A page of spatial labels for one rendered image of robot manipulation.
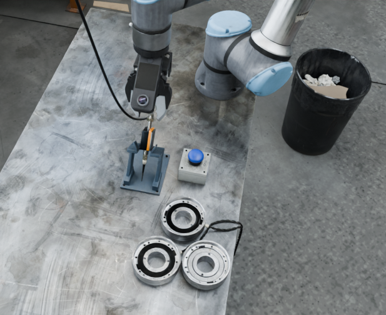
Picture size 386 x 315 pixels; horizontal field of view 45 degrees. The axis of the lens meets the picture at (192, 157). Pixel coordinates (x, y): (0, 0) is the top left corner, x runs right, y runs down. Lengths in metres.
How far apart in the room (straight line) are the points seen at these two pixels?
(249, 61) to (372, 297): 1.22
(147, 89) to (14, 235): 0.47
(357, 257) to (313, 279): 0.23
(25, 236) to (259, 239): 1.17
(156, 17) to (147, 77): 0.13
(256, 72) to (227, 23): 0.17
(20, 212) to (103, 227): 0.20
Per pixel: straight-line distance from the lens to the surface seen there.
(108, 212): 1.14
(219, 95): 1.38
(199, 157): 1.15
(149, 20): 0.88
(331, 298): 2.03
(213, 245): 1.07
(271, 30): 1.19
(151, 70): 0.94
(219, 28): 1.26
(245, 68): 1.22
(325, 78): 2.30
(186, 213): 1.12
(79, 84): 1.43
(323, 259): 2.09
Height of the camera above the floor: 1.78
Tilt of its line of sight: 52 degrees down
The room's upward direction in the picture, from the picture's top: 7 degrees clockwise
